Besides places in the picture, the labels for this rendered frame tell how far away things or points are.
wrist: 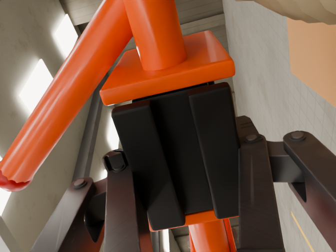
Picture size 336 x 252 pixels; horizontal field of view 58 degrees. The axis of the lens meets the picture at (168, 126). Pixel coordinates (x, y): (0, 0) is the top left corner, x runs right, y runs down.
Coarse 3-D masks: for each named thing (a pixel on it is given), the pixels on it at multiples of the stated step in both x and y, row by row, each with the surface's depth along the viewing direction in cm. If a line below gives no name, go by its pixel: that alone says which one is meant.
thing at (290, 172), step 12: (240, 120) 17; (240, 132) 15; (252, 132) 15; (276, 144) 14; (276, 156) 13; (288, 156) 13; (276, 168) 13; (288, 168) 13; (276, 180) 13; (288, 180) 13; (300, 180) 13
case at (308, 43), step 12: (288, 24) 34; (300, 24) 31; (312, 24) 28; (324, 24) 25; (288, 36) 35; (300, 36) 31; (312, 36) 28; (324, 36) 26; (300, 48) 32; (312, 48) 29; (324, 48) 26; (300, 60) 33; (312, 60) 30; (324, 60) 27; (300, 72) 33; (312, 72) 30; (324, 72) 27; (312, 84) 31; (324, 84) 28; (324, 96) 29
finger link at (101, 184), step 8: (96, 184) 15; (104, 184) 14; (96, 192) 14; (104, 192) 14; (96, 200) 14; (104, 200) 14; (88, 208) 14; (96, 208) 14; (104, 208) 14; (88, 216) 14; (96, 216) 14; (104, 216) 14; (88, 224) 14
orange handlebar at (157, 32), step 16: (128, 0) 13; (144, 0) 12; (160, 0) 12; (128, 16) 13; (144, 16) 13; (160, 16) 13; (176, 16) 13; (144, 32) 13; (160, 32) 13; (176, 32) 13; (144, 48) 13; (160, 48) 13; (176, 48) 13; (144, 64) 14; (160, 64) 13; (176, 64) 14; (192, 224) 18; (208, 224) 18; (224, 224) 22; (192, 240) 19; (208, 240) 18; (224, 240) 19
